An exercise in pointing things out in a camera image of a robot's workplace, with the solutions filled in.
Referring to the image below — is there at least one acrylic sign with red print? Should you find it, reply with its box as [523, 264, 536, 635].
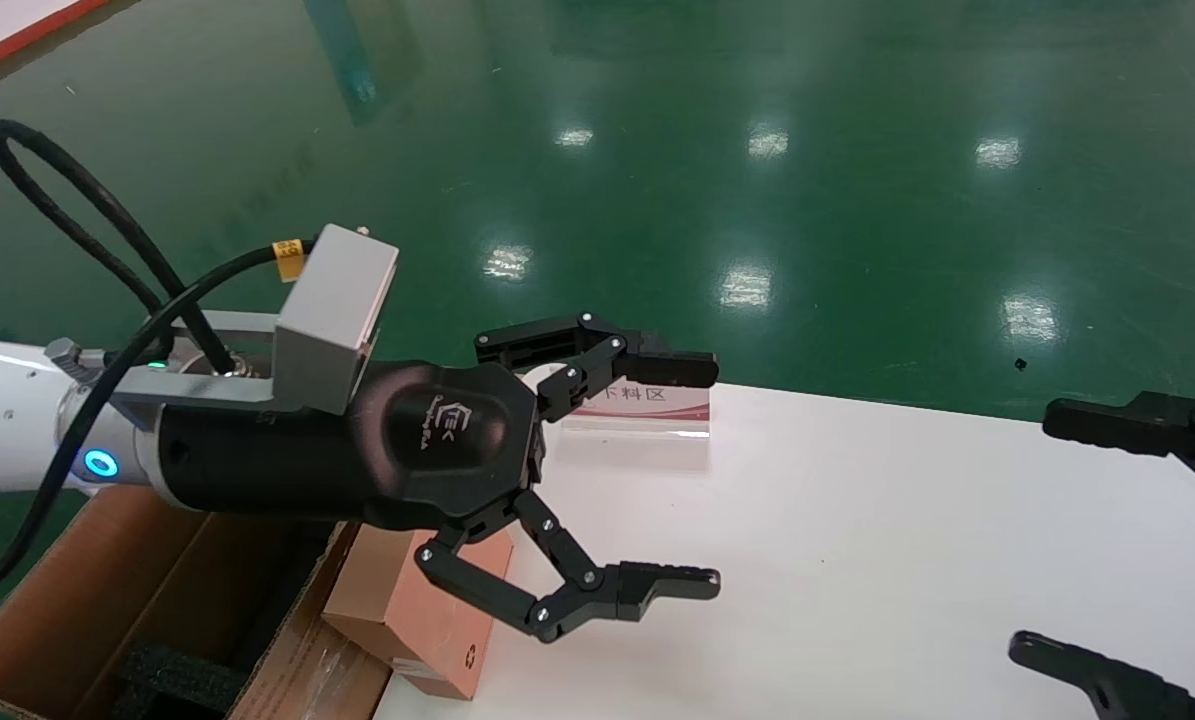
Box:
[569, 384, 712, 439]

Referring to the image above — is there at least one small cardboard box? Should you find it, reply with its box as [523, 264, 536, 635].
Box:
[322, 522, 514, 701]

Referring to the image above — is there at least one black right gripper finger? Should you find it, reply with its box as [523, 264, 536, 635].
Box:
[1043, 390, 1195, 501]
[1008, 630, 1195, 720]

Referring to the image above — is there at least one silver camera mount bracket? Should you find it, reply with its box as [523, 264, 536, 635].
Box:
[45, 310, 288, 423]

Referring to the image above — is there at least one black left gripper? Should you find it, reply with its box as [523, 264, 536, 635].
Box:
[157, 312, 722, 643]

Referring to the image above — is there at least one large open cardboard box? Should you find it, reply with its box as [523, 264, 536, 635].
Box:
[0, 485, 394, 720]

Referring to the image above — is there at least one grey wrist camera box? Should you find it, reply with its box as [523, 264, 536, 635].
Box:
[274, 224, 400, 414]

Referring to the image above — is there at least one black camera cable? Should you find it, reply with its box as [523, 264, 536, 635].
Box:
[0, 120, 318, 593]

